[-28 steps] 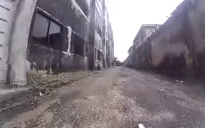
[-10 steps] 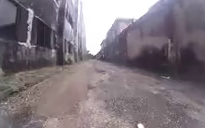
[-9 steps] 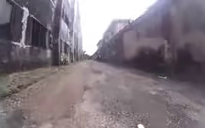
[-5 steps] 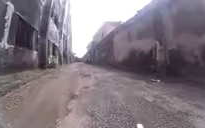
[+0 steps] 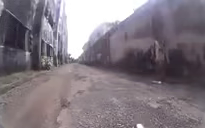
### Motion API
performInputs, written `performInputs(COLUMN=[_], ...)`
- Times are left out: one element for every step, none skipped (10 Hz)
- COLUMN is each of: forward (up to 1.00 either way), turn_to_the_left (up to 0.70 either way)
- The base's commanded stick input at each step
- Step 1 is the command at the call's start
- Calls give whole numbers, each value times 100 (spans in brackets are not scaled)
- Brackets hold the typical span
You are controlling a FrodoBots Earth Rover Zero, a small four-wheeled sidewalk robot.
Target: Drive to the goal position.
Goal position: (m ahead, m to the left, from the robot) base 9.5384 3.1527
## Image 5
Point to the robot's own part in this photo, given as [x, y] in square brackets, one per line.
[139, 126]

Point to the pale leafy bush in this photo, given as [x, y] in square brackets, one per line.
[46, 62]

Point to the long stained concrete wall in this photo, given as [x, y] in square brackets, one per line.
[163, 36]

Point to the brown dirt gravel road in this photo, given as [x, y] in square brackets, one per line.
[100, 96]

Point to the grey weathered concrete building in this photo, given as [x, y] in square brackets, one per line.
[16, 30]

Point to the grass verge strip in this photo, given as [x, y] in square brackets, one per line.
[5, 81]

